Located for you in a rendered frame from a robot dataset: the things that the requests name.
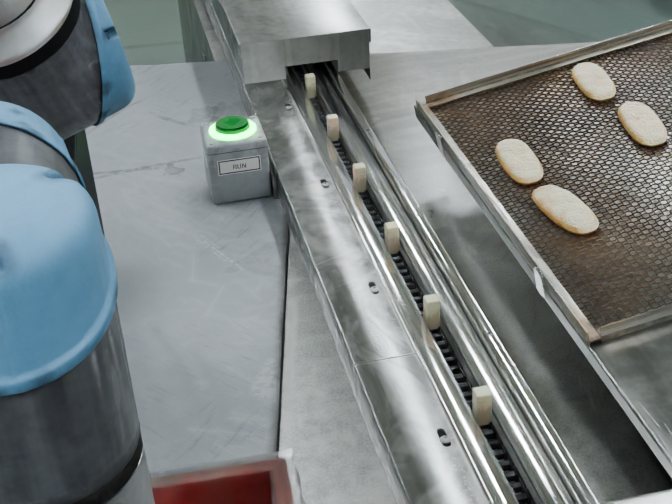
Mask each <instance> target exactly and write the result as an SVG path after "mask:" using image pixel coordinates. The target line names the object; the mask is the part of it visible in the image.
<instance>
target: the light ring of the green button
mask: <svg viewBox="0 0 672 504"><path fill-rule="evenodd" d="M249 124H250V128H249V129H248V130H247V131H245V132H242V133H239V134H234V135H225V134H220V133H217V132H216V131H215V129H214V128H215V123H214V124H213V125H211V126H210V128H209V134H210V136H212V137H213V138H215V139H219V140H228V141H229V140H239V139H243V138H246V137H248V136H250V135H252V134H253V133H254V132H255V131H256V124H255V123H254V122H252V121H250V120H249Z"/></svg>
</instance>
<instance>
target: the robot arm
mask: <svg viewBox="0 0 672 504"><path fill-rule="evenodd" d="M135 89H136V88H135V81H134V77H133V73H132V70H131V67H130V64H129V62H128V59H127V56H126V53H125V51H124V48H123V46H122V43H121V41H120V38H119V36H118V34H117V32H116V30H115V27H114V24H113V21H112V19H111V17H110V14H109V12H108V10H107V7H106V5H105V3H104V1H103V0H0V504H155V501H154V496H153V491H152V485H151V480H150V475H149V469H148V464H147V459H146V454H145V448H144V443H143V438H142V436H141V430H140V422H139V418H138V413H137V408H136V402H135V397H134V392H133V386H132V381H131V375H130V370H129V365H128V359H127V354H126V348H125V342H124V337H123V332H122V326H121V321H120V315H119V310H118V305H117V296H118V281H117V271H116V265H115V260H114V256H113V253H112V250H111V248H110V246H109V244H108V242H107V240H106V238H105V236H104V235H103V233H102V229H101V225H100V221H99V217H98V213H97V209H96V206H95V204H94V202H93V200H92V198H91V197H90V195H89V194H88V192H87V191H86V187H85V183H84V180H83V178H82V175H81V173H80V171H79V169H78V168H77V166H76V164H75V163H74V161H73V160H72V159H71V158H70V155H69V153H68V150H67V148H66V145H65V143H64V140H65V139H67V138H69V137H71V136H73V135H75V134H77V133H78V132H80V131H82V130H84V129H86V128H88V127H90V126H92V125H93V126H97V125H100V124H102V123H103V122H104V120H105V119H106V118H107V117H109V116H111V115H113V114H114V113H116V112H118V111H119V110H121V109H123V108H125V107H126V106H128V105H129V104H130V103H131V101H132V100H133V98H134V95H135Z"/></svg>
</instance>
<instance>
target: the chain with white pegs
mask: <svg viewBox="0 0 672 504"><path fill-rule="evenodd" d="M292 67H293V69H294V71H295V72H296V74H297V76H298V78H299V80H300V82H301V84H302V86H303V88H304V90H305V92H306V94H307V96H308V98H309V99H310V101H311V103H312V105H313V107H314V109H315V111H316V113H317V115H318V117H319V119H320V121H321V123H322V124H323V126H324V128H325V130H326V132H327V134H328V136H329V138H330V140H331V142H332V144H333V146H334V148H335V150H336V151H337V153H338V155H339V157H340V159H341V161H342V163H343V165H344V167H345V169H346V171H347V173H348V175H349V176H350V178H351V180H352V182H353V184H354V186H355V188H356V190H357V192H358V194H359V196H360V198H361V200H362V202H363V203H364V205H365V207H366V209H367V211H368V213H369V215H370V217H371V219H372V221H373V223H374V225H375V227H376V229H377V230H378V232H379V234H380V236H381V238H382V240H383V242H384V244H385V246H386V248H387V250H388V252H389V254H390V255H391V257H392V259H393V261H394V263H395V265H396V267H397V269H398V271H399V273H400V275H401V277H402V279H403V281H404V282H405V284H406V286H407V288H408V290H409V292H410V294H411V296H412V298H413V300H414V302H415V304H416V306H417V307H418V309H419V311H420V313H421V315H422V317H423V319H424V321H425V323H426V325H427V327H428V329H429V331H430V333H431V334H432V336H433V338H434V340H435V342H436V344H437V346H438V348H439V350H440V352H441V354H442V356H443V358H444V359H445V361H446V363H447V365H448V367H449V369H450V371H451V373H452V375H453V374H455V375H453V377H454V379H455V381H456V383H457V385H458V386H459V388H460V390H461V392H462V394H463V396H464V398H465V400H466V402H467V401H468V402H467V404H468V406H469V408H470V410H471V411H472V413H473V415H474V417H475V419H476V421H477V423H478V425H479V427H480V429H481V431H482V433H483V435H484V437H485V438H486V440H487V439H492V438H493V440H487V442H488V444H489V446H490V448H491V450H492V452H493V454H494V456H495V458H496V460H497V462H498V464H499V465H500V467H501V469H502V471H503V473H504V475H505V477H506V479H507V481H508V483H509V485H510V487H511V489H512V490H513V492H514V494H515V493H518V492H521V493H522V494H517V495H516V494H515V496H516V498H517V500H518V502H519V504H536V503H535V501H534V499H533V497H532V495H531V493H530V492H529V490H528V489H526V484H525V482H524V480H523V478H522V477H521V475H520V473H519V471H518V469H517V467H516V466H514V462H513V460H512V458H511V456H510V454H509V452H508V451H507V449H506V447H505V445H503V441H502V439H501V438H500V436H499V434H498V432H497V430H496V428H495V426H494V425H492V421H491V412H492V393H491V391H490V390H489V388H488V386H487V385H485V386H480V387H475V388H474V387H472V384H471V382H470V380H469V378H468V376H467V374H466V372H465V371H464V370H463V367H462V365H461V363H460V361H459V359H458V358H457V356H456V354H455V353H454V350H453V348H452V346H451V345H450V343H449V341H448V339H447V337H445V333H444V332H443V330H442V328H441V326H440V300H439V298H438V296H437V294H431V295H425V296H424V294H423V292H422V291H421V289H420V287H419V285H418V283H417V281H416V279H414V276H413V274H412V272H411V270H410V268H409V266H407V263H406V261H405V259H404V257H403V255H402V253H400V250H399V226H398V224H397V222H396V221H393V222H387V223H385V222H384V220H383V218H382V216H381V214H380V213H379V211H378V209H377V207H376V205H375V203H374V201H373V199H372V198H371V197H370V194H369V192H368V190H367V185H366V167H365V165H364V163H356V164H353V162H352V160H351V159H350V157H349V155H348V153H347V151H346V149H345V147H344V146H343V144H342V142H341V141H340V138H339V121H338V116H337V115H336V114H331V115H327V114H326V112H325V110H324V109H323V106H322V105H321V103H320V101H319V99H318V97H317V95H316V79H315V75H314V73H309V74H305V73H304V71H303V69H302V67H301V66H300V65H294V66H292ZM445 357H446V358H445ZM451 365H453V366H451ZM461 382H463V383H461ZM465 391H468V392H465ZM470 400H472V401H470ZM482 429H488V430H482ZM494 449H498V450H495V451H493V450H494ZM501 459H504V460H503V461H498V460H501ZM505 470H509V471H508V472H504V471H505ZM511 481H515V483H510V482H511Z"/></svg>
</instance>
